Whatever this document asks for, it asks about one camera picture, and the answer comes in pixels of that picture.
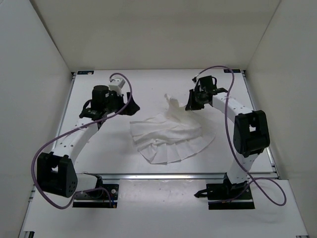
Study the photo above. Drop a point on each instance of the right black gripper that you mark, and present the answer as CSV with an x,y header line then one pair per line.
x,y
191,105

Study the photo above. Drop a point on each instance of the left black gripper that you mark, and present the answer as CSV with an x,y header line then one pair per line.
x,y
132,107

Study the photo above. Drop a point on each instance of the white pleated skirt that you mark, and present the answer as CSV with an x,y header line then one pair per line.
x,y
173,135

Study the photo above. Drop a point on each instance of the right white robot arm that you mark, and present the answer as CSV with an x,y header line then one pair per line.
x,y
250,132

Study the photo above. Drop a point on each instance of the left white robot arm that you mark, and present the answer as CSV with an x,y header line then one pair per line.
x,y
55,170

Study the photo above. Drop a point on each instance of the right blue corner label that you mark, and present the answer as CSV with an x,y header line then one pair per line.
x,y
232,71

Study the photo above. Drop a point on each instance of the blue corner label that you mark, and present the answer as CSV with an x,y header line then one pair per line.
x,y
232,71
85,72

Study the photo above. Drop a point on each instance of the left blue corner label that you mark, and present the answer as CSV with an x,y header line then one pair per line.
x,y
85,72

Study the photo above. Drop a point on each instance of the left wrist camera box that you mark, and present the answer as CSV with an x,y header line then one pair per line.
x,y
116,84

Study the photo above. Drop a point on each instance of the aluminium front rail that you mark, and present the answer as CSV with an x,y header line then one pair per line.
x,y
163,176

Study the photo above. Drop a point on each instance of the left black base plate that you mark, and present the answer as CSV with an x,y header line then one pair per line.
x,y
99,198

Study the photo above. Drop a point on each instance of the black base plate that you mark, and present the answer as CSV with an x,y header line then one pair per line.
x,y
99,198
221,197

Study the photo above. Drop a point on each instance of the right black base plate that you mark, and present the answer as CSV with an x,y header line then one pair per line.
x,y
221,197

